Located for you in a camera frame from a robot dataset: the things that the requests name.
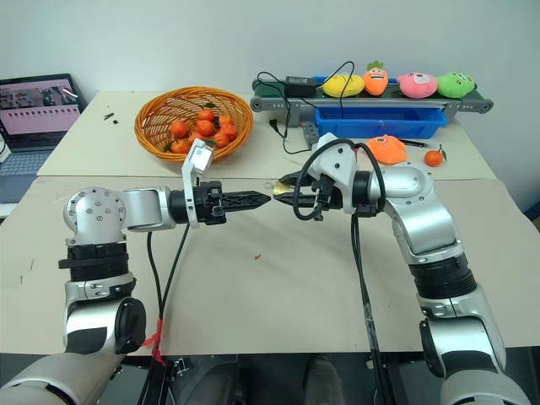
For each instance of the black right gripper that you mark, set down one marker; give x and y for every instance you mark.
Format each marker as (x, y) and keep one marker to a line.
(332, 198)

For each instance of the black pen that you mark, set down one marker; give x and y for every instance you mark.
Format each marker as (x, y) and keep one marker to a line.
(413, 143)

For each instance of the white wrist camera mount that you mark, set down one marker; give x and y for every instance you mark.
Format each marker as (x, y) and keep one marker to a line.
(201, 157)
(337, 162)

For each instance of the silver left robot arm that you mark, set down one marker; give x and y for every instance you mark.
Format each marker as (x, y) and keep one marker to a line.
(139, 206)

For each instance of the orange carrot plush toy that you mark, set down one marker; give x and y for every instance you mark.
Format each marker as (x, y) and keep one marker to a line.
(375, 80)

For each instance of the orange flat plush toy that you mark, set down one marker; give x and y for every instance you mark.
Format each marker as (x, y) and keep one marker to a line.
(387, 149)

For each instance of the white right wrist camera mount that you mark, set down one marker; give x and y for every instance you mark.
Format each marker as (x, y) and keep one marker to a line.
(337, 162)

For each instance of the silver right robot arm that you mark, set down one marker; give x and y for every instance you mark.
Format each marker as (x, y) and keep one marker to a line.
(422, 211)

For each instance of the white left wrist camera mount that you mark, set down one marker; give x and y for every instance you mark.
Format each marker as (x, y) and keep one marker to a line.
(201, 157)

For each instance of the orange tangerine with leaf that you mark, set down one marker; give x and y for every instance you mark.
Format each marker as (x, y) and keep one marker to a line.
(433, 158)

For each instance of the open grey laptop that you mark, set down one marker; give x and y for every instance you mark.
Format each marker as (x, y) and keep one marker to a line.
(36, 118)

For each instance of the orange woven basket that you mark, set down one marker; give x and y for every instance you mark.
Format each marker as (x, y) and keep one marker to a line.
(156, 122)

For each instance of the black power adapter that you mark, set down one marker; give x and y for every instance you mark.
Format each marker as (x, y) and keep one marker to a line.
(300, 85)

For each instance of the blue plastic bin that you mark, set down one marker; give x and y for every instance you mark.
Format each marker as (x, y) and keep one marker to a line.
(379, 122)

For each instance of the green plush toy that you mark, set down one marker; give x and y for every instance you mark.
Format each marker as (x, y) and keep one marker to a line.
(455, 84)

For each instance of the small black scraps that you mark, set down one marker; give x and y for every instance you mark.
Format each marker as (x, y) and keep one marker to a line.
(110, 116)

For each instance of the grey mini conveyor belt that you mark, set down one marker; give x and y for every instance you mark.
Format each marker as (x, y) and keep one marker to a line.
(422, 103)

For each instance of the pink plush toy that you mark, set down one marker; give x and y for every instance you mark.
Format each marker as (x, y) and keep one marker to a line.
(417, 85)

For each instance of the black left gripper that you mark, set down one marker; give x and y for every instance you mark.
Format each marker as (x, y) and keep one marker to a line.
(209, 202)

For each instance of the yellow plush toy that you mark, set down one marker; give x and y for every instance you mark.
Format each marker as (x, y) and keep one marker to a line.
(342, 85)

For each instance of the brass padlock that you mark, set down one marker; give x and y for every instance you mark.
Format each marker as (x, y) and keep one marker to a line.
(282, 190)

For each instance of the red tape strip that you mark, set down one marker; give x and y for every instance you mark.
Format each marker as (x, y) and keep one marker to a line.
(157, 337)

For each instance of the dark rounded shape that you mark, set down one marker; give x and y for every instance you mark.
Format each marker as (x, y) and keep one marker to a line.
(322, 379)

